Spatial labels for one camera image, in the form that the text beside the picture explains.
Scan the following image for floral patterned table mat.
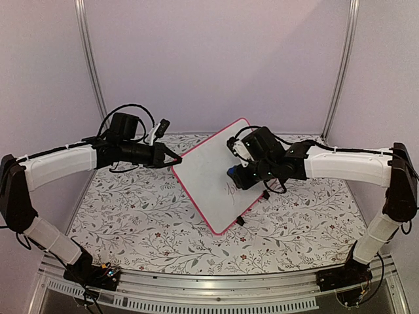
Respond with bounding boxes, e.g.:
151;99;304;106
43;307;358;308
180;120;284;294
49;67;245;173
65;133;373;275

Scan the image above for right aluminium frame post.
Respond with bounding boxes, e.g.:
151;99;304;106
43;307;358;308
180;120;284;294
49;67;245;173
321;0;360;142

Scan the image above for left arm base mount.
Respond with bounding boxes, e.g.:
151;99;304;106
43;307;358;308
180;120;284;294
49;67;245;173
64;251;121;291

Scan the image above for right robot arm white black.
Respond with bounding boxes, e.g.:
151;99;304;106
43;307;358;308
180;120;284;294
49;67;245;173
227;126;418;285

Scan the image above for pink framed whiteboard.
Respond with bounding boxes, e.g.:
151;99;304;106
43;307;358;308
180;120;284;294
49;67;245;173
172;118;264;235

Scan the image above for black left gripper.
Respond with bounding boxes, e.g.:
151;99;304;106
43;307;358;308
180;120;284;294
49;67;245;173
120;140;183;169

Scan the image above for front aluminium rail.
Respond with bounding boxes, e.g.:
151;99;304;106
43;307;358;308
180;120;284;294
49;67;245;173
28;254;413;313

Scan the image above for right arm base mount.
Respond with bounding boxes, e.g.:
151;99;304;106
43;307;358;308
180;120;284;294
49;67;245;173
316;259;373;307

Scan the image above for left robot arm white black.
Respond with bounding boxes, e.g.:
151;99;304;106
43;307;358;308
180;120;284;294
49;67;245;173
1;113;182;284

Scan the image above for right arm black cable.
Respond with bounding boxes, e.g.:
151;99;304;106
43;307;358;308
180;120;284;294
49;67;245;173
234;126;419;295

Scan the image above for wire easel stand black tips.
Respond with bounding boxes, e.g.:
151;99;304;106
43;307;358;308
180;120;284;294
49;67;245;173
235;190;270;226

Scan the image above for aluminium frame post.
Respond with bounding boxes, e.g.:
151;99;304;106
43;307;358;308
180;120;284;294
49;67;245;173
74;0;108;119
321;0;360;142

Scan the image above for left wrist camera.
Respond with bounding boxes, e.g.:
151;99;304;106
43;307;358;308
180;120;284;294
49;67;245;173
148;118;170;146

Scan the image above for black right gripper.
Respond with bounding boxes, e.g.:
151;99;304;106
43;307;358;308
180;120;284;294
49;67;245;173
232;160;276;191

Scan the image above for left aluminium frame post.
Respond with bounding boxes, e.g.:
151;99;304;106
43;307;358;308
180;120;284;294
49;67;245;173
74;0;108;119

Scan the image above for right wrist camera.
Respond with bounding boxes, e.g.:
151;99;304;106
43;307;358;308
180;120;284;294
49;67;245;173
227;137;254;163

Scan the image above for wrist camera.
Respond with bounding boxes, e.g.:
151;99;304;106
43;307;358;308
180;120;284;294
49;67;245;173
148;118;170;146
227;137;254;163

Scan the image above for blue whiteboard eraser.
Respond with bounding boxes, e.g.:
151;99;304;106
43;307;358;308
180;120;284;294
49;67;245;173
227;166;237;179

